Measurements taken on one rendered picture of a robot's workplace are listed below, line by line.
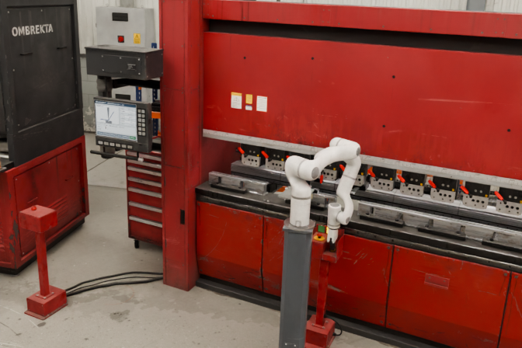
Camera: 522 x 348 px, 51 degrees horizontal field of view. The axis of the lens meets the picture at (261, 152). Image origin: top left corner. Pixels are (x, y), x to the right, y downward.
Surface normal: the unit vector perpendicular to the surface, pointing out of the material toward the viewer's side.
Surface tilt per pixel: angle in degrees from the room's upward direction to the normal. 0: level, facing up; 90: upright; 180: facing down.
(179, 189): 90
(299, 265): 90
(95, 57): 90
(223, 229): 90
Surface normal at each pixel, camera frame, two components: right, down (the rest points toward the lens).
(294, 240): -0.21, 0.27
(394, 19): -0.44, 0.24
